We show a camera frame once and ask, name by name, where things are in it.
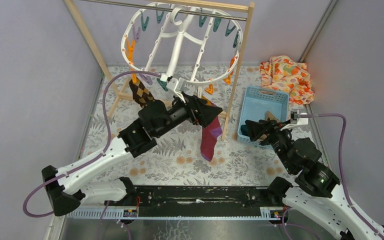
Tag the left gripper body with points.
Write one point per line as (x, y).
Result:
(195, 110)

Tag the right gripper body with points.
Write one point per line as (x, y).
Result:
(277, 136)

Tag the magenta purple striped sock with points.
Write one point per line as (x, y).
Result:
(209, 138)

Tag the light blue plastic basket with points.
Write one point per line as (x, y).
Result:
(256, 102)

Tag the brown yellow argyle sock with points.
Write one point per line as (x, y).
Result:
(140, 94)

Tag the white round clip hanger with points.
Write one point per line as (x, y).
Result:
(175, 25)

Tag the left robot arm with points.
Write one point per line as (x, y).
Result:
(70, 186)

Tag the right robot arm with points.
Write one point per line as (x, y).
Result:
(318, 194)

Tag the cream orange argyle sock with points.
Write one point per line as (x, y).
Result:
(269, 116)

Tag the floral patterned table mat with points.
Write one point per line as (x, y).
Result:
(177, 160)

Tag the floral orange cloth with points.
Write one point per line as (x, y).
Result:
(281, 73)

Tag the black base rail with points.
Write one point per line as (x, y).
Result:
(199, 202)

